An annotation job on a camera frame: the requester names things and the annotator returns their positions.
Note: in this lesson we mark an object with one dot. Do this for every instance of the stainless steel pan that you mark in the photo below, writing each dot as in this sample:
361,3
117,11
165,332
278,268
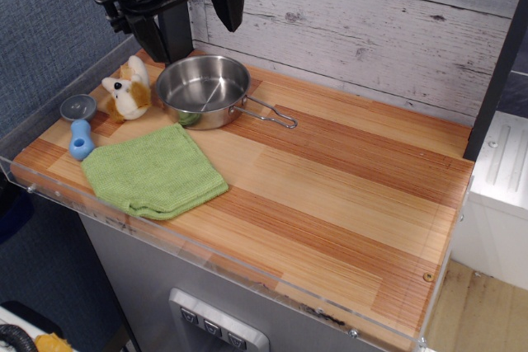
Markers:
206,92

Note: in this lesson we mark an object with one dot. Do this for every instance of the green cloth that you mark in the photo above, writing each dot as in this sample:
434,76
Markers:
158,176

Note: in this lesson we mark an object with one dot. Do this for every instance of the plush corgi toy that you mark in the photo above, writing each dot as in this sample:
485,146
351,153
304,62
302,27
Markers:
130,92

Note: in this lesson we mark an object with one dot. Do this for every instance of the blue plastic toy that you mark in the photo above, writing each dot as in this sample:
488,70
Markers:
81,144

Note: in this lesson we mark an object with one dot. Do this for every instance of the grey cabinet with dispenser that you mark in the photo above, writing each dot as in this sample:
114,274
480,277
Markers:
177,295

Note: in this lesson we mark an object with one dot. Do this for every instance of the yellow object bottom left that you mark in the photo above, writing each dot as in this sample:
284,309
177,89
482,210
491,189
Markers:
52,343

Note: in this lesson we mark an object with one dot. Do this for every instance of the white ribbed metal box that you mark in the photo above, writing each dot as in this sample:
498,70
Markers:
491,236

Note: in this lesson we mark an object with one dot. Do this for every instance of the clear acrylic table guard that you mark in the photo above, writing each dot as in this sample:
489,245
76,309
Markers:
357,246

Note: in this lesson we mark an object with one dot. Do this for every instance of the dark vertical post right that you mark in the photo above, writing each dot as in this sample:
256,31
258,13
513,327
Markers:
505,62

